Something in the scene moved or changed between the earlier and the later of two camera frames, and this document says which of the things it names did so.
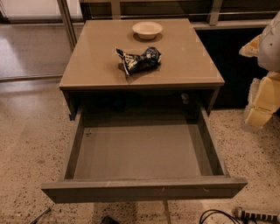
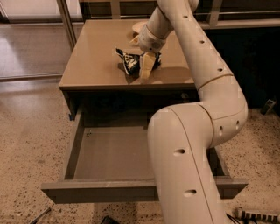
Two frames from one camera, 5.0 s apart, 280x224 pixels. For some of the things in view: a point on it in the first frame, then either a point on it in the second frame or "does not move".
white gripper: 270,48 to 150,41
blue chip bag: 150,59 does not move
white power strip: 247,215 does not move
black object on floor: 108,220 does not move
